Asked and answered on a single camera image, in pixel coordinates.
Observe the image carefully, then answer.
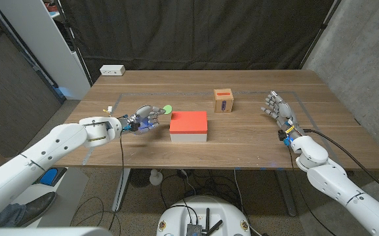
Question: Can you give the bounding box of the grey electronics module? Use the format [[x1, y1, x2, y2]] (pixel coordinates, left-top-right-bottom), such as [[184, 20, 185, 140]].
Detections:
[[186, 223, 203, 236]]

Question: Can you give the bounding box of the black round fan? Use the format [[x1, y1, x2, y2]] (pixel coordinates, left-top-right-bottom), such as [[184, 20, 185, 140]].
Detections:
[[129, 168, 151, 188]]

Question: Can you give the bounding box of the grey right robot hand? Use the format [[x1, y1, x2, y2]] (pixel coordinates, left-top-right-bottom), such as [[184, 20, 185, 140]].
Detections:
[[260, 90, 304, 142]]

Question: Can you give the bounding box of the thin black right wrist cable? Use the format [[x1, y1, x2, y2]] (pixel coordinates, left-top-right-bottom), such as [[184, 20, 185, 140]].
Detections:
[[287, 145, 338, 236]]

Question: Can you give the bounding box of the person leg in jeans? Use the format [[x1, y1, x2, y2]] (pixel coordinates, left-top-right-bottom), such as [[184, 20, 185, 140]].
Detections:
[[0, 203, 26, 229]]

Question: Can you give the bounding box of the black curtain backdrop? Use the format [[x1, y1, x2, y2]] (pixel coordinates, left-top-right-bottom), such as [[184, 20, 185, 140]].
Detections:
[[60, 0, 336, 83]]

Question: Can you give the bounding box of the white floor cable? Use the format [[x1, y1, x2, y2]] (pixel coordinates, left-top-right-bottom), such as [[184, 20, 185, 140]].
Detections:
[[233, 168, 262, 236]]

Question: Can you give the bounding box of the grey table leg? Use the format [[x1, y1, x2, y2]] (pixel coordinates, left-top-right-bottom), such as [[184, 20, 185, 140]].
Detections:
[[274, 168, 298, 217]]

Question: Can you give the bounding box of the thin black left wrist cable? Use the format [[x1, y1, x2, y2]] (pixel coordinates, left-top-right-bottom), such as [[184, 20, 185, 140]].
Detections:
[[108, 130, 127, 231]]

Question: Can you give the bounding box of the small white round stand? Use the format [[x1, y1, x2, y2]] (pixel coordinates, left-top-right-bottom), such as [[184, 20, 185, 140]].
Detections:
[[149, 168, 164, 186]]

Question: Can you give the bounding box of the wooden slotted box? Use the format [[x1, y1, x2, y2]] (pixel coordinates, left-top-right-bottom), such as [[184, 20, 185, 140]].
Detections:
[[213, 88, 235, 113]]

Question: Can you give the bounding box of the white power outlet box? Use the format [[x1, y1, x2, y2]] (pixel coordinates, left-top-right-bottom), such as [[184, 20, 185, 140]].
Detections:
[[99, 64, 126, 77]]

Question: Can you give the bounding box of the black leather shoe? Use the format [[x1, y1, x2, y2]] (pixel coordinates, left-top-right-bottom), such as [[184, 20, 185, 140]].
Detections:
[[17, 191, 58, 227]]

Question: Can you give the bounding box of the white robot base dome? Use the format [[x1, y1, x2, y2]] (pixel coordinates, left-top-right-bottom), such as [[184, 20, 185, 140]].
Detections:
[[156, 195, 252, 236]]

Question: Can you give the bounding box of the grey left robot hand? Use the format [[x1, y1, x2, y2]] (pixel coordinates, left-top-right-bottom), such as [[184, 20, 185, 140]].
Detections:
[[121, 104, 167, 136]]

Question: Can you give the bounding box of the black backdrop stand pole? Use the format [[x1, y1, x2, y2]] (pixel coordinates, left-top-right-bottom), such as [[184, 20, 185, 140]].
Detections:
[[54, 0, 94, 86], [299, 0, 343, 69]]

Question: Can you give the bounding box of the white table leg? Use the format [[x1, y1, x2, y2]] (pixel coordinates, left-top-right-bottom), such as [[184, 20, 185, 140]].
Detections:
[[111, 168, 131, 212]]

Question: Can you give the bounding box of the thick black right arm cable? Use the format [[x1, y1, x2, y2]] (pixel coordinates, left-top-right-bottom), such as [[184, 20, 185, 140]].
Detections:
[[302, 128, 379, 203]]

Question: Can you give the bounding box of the red topped white block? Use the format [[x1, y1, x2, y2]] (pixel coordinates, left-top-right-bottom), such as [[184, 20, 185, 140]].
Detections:
[[169, 111, 209, 143]]

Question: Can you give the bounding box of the white cabinet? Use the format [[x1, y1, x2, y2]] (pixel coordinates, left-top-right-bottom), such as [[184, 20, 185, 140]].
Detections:
[[0, 0, 91, 100]]

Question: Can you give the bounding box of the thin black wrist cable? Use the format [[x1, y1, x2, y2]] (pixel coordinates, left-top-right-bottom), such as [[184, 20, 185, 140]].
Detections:
[[287, 145, 338, 236], [108, 130, 127, 231]]

